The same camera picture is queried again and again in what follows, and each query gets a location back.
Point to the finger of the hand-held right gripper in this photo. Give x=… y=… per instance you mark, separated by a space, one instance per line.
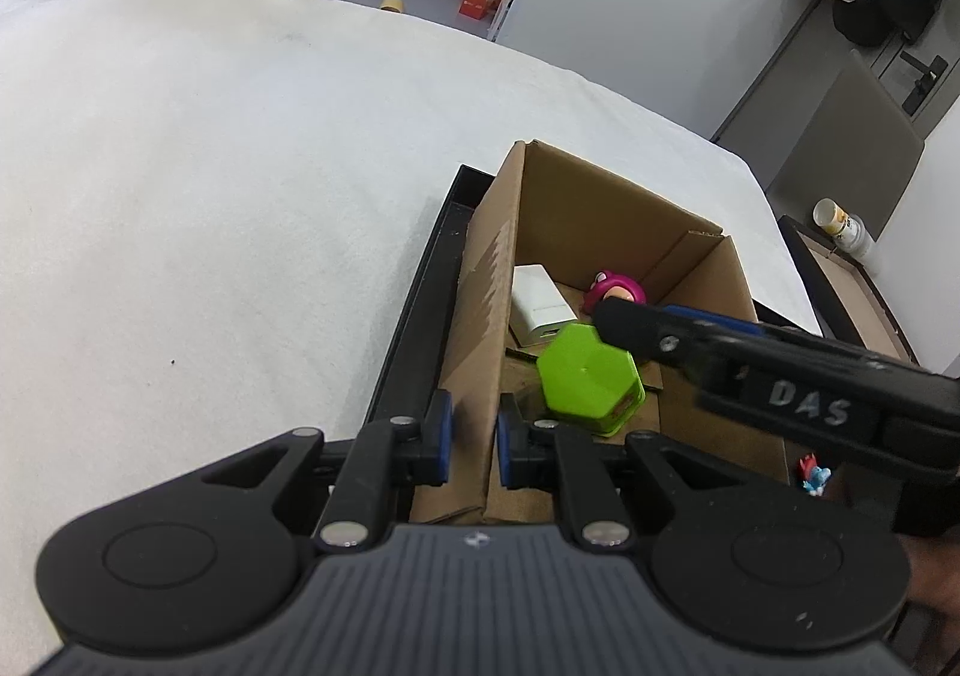
x=712 y=320
x=645 y=335

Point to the yellow slipper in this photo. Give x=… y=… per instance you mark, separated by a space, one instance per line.
x=391 y=4

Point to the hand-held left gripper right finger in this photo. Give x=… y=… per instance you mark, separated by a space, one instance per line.
x=506 y=447

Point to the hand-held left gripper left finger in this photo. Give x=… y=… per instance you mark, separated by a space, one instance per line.
x=442 y=432

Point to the pink toy figure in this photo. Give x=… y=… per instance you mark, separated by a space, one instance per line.
x=619 y=290

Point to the white charger plug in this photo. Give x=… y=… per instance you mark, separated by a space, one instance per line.
x=536 y=305

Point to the small blue figure toy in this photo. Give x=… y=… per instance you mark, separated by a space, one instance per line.
x=816 y=475

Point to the grey chair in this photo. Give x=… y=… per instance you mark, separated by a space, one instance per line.
x=855 y=144

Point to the brown cardboard box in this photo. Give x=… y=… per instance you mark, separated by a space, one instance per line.
x=600 y=211

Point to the paper cup with yellow print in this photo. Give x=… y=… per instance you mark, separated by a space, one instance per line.
x=840 y=226

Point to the black frame with brown board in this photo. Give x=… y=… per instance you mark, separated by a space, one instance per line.
x=862 y=301

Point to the green hexagonal box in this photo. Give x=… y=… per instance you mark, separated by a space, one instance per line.
x=589 y=376

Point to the black tray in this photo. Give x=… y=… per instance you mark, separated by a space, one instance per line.
x=427 y=301

